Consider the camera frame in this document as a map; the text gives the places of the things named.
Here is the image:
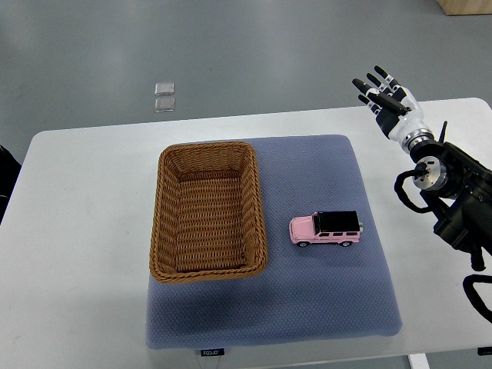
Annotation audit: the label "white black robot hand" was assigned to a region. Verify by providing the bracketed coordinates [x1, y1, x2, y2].
[352, 65, 434, 153]

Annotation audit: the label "pink toy car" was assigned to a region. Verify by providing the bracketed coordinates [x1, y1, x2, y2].
[289, 211, 364, 248]

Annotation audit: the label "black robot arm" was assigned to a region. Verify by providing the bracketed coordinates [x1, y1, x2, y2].
[410, 122, 491, 271]

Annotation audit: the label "brown wicker basket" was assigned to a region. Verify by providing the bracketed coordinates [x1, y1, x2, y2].
[149, 141, 268, 284]

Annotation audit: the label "wooden box corner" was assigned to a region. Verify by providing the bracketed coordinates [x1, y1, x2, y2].
[437, 0, 492, 16]

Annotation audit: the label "blue grey cushion mat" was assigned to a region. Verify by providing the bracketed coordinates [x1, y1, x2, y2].
[146, 135, 401, 349]

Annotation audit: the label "upper metal floor plate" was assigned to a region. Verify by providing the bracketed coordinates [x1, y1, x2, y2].
[155, 82, 175, 96]

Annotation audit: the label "black clamp at table edge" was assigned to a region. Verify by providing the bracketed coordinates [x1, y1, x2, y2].
[477, 346, 492, 356]

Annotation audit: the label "black object at left edge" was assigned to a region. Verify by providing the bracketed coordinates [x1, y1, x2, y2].
[0, 146, 22, 220]

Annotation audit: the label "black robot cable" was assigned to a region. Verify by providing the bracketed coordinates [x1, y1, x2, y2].
[462, 274, 492, 324]

